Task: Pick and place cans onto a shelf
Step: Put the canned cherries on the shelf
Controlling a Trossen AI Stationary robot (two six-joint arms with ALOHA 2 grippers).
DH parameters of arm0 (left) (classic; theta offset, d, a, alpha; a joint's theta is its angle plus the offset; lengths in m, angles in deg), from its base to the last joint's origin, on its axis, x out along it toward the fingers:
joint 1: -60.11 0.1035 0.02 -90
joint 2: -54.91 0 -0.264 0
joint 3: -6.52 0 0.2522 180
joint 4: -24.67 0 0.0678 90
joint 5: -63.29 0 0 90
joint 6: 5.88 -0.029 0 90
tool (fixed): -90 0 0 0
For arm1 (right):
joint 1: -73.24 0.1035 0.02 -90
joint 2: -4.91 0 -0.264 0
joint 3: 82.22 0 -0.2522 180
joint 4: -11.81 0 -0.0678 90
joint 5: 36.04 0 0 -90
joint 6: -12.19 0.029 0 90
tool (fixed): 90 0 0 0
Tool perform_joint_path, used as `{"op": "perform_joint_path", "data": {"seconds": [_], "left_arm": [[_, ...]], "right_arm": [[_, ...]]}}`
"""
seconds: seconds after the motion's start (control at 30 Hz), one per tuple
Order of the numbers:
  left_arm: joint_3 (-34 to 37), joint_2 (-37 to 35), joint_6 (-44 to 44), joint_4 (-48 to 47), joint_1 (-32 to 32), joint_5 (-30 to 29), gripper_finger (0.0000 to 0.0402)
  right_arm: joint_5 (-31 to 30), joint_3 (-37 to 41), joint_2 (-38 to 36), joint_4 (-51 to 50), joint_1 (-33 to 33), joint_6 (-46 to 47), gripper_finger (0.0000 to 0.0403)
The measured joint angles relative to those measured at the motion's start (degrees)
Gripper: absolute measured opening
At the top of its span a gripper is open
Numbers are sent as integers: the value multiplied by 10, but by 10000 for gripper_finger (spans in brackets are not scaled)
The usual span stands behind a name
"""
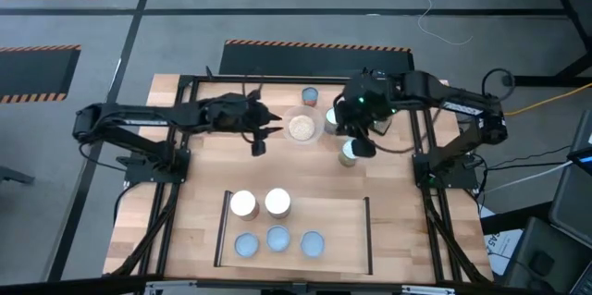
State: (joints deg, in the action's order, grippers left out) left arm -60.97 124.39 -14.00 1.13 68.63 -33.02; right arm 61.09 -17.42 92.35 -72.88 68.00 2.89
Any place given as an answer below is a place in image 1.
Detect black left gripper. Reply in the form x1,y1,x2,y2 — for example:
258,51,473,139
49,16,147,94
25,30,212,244
205,90,285,157

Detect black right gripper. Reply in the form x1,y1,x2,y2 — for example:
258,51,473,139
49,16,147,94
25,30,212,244
333,71,400,159

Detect short orange-fruit can grey lid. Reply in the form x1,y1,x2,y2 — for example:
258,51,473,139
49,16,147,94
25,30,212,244
301,86,320,108

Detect tall green can silver lid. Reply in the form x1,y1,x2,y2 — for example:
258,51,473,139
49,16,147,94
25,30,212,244
337,140,358,168

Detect tall apple can silver lid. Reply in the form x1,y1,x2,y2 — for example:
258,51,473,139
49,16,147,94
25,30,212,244
229,190,260,222

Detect short pineapple can grey lid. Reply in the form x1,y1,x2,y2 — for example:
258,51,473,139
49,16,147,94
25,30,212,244
300,230,327,259

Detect wooden shelf black side rails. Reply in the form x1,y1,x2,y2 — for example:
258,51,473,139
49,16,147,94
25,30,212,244
213,190,374,276

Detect heap of white rice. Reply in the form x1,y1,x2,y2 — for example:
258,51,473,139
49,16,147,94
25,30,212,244
288,115,317,141

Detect clear plastic bowl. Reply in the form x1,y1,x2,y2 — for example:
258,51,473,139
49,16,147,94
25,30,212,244
281,104,325,146

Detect black hazard-striped floor mat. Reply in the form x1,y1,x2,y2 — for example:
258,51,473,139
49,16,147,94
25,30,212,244
0,44,82,104
217,39,416,80

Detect black floor beam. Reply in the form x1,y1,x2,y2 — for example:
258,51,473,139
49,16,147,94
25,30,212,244
480,201,555,236

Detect white printed paper sheet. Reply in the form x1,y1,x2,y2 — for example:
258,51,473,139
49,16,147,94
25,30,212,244
480,206,524,277

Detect laptop with blue screen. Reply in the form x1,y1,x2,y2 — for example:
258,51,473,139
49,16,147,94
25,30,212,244
567,146,592,176

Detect dark grey equipment case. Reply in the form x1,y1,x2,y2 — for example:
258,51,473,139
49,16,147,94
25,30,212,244
549,109,592,250

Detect black equipment case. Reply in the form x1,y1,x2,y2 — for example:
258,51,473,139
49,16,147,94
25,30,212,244
501,215,592,295

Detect black stand foot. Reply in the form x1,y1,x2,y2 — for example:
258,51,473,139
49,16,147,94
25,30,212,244
0,165,36,186

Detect black aluminium table frame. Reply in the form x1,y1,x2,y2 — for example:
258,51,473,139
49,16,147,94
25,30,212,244
108,66,494,285

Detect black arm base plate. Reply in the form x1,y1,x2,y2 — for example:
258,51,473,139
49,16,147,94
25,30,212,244
123,148,191,184
411,154,480,191

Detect thin white cable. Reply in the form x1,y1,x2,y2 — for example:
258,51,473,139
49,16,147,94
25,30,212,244
392,0,474,47

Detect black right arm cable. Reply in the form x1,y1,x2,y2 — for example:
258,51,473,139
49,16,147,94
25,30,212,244
481,68,516,100

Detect black rail silver brackets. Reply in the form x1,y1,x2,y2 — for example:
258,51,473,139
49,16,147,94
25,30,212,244
0,274,524,295

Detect thick white cable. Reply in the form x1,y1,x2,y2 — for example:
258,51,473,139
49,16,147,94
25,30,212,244
480,159,574,194

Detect yellow extension cable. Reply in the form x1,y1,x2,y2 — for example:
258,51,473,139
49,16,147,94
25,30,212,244
502,81,592,117

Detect black desk leg frame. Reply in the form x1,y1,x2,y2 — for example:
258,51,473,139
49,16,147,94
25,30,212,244
464,0,592,88

